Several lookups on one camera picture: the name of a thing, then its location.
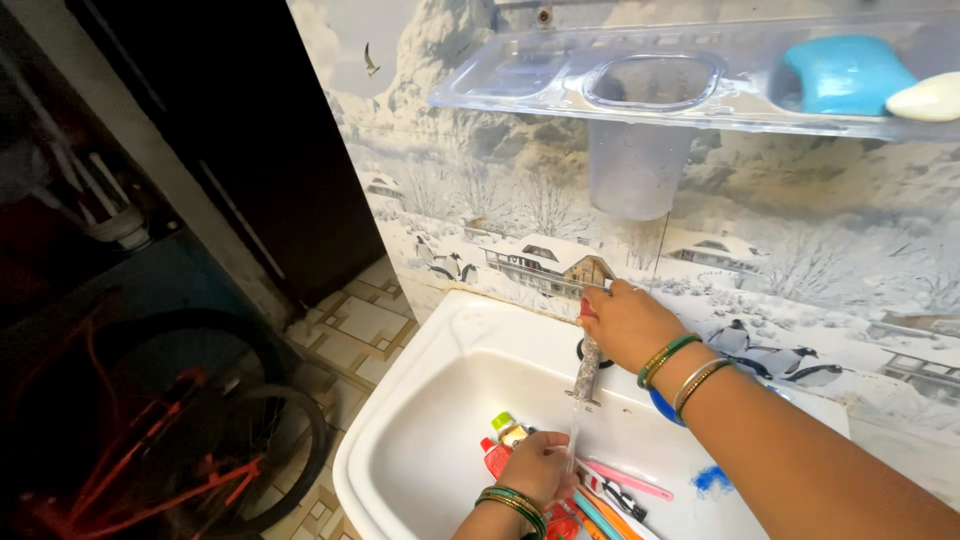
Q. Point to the person's left hand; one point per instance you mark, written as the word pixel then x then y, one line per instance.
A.
pixel 534 469

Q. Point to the person's right hand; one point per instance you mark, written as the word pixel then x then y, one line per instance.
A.
pixel 630 326

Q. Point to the person's left fingers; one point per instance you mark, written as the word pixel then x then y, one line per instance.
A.
pixel 564 469

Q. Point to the person's right fingers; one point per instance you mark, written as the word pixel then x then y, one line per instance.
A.
pixel 594 319

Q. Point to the green gold bangle stack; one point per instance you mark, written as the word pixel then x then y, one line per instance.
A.
pixel 517 504

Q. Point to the teal toothbrush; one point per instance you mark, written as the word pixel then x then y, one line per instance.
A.
pixel 596 517

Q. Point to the small bottle with green cap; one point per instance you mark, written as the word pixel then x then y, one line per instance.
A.
pixel 510 431

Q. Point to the pink toothbrush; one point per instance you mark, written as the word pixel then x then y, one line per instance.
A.
pixel 630 480

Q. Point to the black and white razor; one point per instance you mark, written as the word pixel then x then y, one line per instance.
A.
pixel 624 501

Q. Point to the red toothpaste tube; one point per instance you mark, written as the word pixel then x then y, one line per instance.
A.
pixel 496 459

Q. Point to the orange toothbrush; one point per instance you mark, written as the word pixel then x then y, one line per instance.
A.
pixel 615 519

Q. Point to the green and gold bangles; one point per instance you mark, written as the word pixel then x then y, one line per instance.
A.
pixel 664 356

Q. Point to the blue round object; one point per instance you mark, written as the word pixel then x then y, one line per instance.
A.
pixel 664 409

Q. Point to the silver and gold bangles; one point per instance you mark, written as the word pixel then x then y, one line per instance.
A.
pixel 697 384

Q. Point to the white ceramic sink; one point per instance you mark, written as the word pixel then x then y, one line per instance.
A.
pixel 435 450

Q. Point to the blue scrubber scrap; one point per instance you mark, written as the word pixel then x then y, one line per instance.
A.
pixel 711 480

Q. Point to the clear plastic tumbler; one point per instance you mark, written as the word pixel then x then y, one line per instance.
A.
pixel 636 169

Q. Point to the blue soap bar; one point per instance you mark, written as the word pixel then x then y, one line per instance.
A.
pixel 844 75

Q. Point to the dark brown door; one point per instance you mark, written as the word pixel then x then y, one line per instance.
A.
pixel 262 150

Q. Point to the red and black bicycle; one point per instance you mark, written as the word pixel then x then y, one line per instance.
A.
pixel 172 442

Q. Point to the white soap bar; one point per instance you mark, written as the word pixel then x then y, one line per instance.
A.
pixel 930 99

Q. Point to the dark cluttered shelf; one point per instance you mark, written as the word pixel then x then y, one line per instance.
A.
pixel 82 195

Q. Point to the clear plastic wall shelf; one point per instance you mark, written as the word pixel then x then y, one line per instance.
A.
pixel 675 82

